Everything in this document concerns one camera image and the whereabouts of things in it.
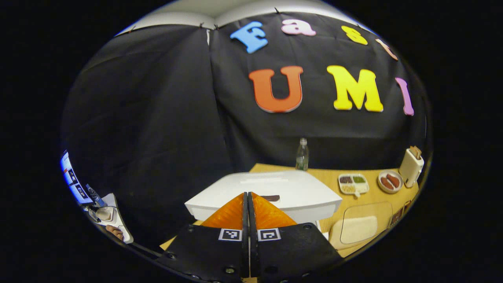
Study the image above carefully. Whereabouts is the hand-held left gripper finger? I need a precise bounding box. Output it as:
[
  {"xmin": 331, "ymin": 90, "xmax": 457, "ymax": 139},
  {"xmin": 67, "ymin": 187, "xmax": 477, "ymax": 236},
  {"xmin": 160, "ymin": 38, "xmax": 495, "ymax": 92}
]
[
  {"xmin": 155, "ymin": 192, "xmax": 249, "ymax": 283},
  {"xmin": 248, "ymin": 192, "xmax": 344, "ymax": 283}
]

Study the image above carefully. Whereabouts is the white rice cooker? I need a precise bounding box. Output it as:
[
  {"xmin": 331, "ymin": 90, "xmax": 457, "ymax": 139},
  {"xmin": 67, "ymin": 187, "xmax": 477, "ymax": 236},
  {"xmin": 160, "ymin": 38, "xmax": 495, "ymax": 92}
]
[{"xmin": 185, "ymin": 170, "xmax": 343, "ymax": 240}]

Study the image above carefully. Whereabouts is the clear box of white rice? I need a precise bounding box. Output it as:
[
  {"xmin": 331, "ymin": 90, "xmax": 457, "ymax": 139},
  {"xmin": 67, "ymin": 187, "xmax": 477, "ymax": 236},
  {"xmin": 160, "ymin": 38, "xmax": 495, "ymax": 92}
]
[{"xmin": 329, "ymin": 202, "xmax": 393, "ymax": 251}]

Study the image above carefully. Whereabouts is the clear plastic water bottle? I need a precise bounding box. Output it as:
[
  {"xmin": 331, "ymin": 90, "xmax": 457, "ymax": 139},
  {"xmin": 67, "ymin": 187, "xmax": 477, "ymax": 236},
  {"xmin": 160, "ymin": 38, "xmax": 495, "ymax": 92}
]
[{"xmin": 296, "ymin": 138, "xmax": 309, "ymax": 171}]

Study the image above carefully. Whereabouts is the white divided grain dish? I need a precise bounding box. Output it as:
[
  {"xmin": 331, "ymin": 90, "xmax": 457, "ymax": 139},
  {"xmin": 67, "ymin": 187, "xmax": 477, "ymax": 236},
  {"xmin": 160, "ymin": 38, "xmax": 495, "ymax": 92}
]
[{"xmin": 338, "ymin": 173, "xmax": 370, "ymax": 198}]

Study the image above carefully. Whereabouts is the white device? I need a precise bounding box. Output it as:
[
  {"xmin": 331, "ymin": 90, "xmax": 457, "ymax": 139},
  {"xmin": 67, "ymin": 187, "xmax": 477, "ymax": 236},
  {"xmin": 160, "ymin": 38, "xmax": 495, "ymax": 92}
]
[{"xmin": 88, "ymin": 193, "xmax": 134, "ymax": 244}]

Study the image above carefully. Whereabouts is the black backdrop cloth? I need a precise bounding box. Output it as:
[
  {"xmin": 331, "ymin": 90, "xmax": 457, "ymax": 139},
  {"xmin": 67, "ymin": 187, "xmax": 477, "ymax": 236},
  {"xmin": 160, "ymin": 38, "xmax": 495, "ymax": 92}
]
[{"xmin": 61, "ymin": 12, "xmax": 429, "ymax": 252}]

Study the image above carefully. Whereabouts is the white round plate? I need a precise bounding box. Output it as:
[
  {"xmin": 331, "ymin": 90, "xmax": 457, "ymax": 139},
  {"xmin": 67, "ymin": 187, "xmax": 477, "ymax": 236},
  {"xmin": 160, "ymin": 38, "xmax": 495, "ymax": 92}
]
[{"xmin": 378, "ymin": 170, "xmax": 404, "ymax": 194}]

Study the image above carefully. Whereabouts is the white toaster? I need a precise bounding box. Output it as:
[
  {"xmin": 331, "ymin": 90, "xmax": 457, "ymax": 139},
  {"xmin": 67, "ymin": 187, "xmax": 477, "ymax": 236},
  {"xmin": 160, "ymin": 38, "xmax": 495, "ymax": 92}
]
[{"xmin": 399, "ymin": 151, "xmax": 425, "ymax": 188}]

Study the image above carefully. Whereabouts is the lit monitor screen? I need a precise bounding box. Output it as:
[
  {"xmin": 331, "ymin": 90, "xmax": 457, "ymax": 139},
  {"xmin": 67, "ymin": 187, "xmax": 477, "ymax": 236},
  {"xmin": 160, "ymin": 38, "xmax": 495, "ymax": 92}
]
[{"xmin": 60, "ymin": 151, "xmax": 94, "ymax": 205}]

